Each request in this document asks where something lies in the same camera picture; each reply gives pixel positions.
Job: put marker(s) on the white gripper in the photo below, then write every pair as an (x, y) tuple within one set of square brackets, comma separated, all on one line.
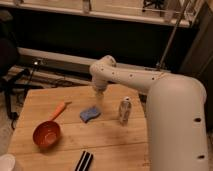
[(99, 93)]

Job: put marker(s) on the small silver bottle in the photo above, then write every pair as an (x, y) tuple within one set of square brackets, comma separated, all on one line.
[(124, 110)]

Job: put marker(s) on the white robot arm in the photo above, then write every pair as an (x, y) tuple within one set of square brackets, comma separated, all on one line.
[(175, 113)]

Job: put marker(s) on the orange measuring cup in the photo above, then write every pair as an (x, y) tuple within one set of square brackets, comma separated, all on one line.
[(48, 133)]

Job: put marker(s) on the black striped object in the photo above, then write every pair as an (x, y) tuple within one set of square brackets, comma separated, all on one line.
[(84, 162)]

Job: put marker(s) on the black office chair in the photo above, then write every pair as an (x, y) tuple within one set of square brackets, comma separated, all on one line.
[(9, 57)]

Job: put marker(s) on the metal pole stand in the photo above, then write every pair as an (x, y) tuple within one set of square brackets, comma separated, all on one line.
[(160, 64)]

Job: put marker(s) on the white cup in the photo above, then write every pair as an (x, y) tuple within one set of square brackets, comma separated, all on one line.
[(7, 162)]

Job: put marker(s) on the white baseboard rail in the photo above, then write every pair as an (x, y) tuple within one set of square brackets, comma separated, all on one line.
[(63, 60)]

